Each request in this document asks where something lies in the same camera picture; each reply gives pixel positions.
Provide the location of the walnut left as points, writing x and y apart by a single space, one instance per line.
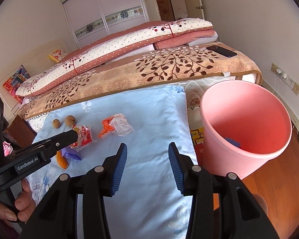
56 123

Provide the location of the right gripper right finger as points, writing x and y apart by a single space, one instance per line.
181 165

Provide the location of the wall power outlets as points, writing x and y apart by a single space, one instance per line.
286 78

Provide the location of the orange white plastic wrapper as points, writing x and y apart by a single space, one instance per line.
116 124

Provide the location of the white wardrobe sliding doors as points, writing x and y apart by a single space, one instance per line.
90 20

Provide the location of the colourful red blue pillow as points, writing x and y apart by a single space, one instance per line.
14 82

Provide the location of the purple wrapper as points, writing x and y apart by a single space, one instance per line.
70 153

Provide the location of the yellow patterned pillow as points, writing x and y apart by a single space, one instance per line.
57 55

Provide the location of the folded red white dotted quilt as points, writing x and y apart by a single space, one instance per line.
111 47

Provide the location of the red white snack wrapper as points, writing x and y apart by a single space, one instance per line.
84 137

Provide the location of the light blue floral pillowcase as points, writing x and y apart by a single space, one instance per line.
147 204

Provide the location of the blue foam fruit net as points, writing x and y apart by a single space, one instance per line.
233 142

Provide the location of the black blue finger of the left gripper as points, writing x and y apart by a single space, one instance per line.
49 147

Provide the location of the pink plastic trash bucket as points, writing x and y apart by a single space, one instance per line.
249 114

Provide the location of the orange peel piece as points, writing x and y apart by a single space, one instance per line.
61 161

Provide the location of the pink folded blanket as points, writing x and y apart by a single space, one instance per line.
183 39

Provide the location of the person's left hand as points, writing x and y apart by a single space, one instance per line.
24 204

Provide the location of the walnut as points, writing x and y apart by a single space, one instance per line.
70 121
56 123

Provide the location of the walnut right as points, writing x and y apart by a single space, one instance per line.
70 121

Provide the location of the beige leaf pattern blanket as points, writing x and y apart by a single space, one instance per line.
165 66

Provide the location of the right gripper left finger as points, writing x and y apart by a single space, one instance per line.
114 167

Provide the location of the black smartphone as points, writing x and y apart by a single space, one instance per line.
222 51

